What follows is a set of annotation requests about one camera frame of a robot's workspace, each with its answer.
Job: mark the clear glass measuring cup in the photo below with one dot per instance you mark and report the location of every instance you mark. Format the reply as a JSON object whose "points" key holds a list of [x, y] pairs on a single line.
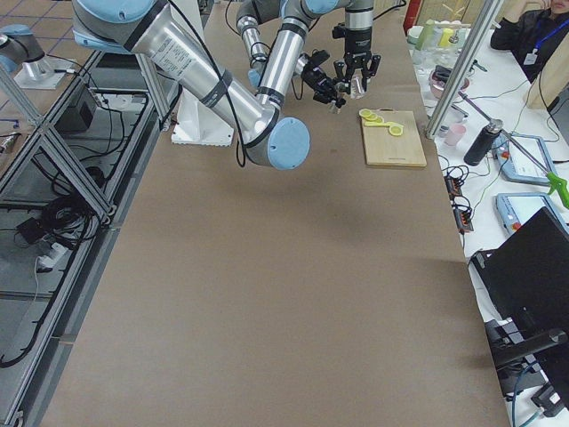
{"points": [[357, 90]]}

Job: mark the bamboo cutting board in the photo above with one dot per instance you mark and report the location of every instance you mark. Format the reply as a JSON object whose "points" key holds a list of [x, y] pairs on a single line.
{"points": [[383, 149]]}

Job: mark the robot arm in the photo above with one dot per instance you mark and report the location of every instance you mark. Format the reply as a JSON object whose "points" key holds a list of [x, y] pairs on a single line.
{"points": [[273, 67], [274, 34]]}

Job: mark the white camera mast base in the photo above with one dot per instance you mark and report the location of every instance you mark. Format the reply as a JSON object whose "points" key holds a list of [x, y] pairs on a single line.
{"points": [[197, 124]]}

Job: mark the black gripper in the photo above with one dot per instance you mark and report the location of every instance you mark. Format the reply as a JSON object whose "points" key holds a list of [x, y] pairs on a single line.
{"points": [[357, 44], [323, 84]]}

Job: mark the aluminium frame post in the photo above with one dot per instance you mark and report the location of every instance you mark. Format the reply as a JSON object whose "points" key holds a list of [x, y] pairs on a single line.
{"points": [[470, 49]]}

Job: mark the lemon slice front top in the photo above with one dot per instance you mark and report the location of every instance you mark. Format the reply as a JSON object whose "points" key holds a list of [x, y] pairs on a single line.
{"points": [[396, 130]]}

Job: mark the green cup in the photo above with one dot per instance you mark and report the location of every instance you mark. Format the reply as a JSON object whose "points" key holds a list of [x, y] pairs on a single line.
{"points": [[425, 34]]}

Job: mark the pink cup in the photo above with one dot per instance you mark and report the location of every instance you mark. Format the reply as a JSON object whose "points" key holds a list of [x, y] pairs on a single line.
{"points": [[454, 134]]}

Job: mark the yellow plastic knife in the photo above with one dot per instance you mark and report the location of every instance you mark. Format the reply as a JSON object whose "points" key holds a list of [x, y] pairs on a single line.
{"points": [[388, 124]]}

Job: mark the teach pendant upper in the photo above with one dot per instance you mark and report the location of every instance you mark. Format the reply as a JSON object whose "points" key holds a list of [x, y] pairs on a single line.
{"points": [[516, 166]]}

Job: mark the teach pendant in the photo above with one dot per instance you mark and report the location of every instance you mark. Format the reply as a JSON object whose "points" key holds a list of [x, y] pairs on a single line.
{"points": [[516, 166], [515, 209]]}

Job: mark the yellow cup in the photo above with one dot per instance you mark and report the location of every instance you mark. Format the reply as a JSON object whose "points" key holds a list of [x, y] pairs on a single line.
{"points": [[445, 39]]}

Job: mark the black water bottle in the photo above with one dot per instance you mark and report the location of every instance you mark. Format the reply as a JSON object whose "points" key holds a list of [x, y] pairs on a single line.
{"points": [[483, 142]]}

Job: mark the black monitor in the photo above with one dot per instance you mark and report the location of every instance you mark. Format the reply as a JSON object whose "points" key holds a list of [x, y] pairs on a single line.
{"points": [[527, 281]]}

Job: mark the teach pendant lower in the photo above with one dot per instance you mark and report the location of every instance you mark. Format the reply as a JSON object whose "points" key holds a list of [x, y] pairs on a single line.
{"points": [[515, 209]]}

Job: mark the seated person in black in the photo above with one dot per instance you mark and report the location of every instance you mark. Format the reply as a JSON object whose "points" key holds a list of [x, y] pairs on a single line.
{"points": [[532, 31]]}

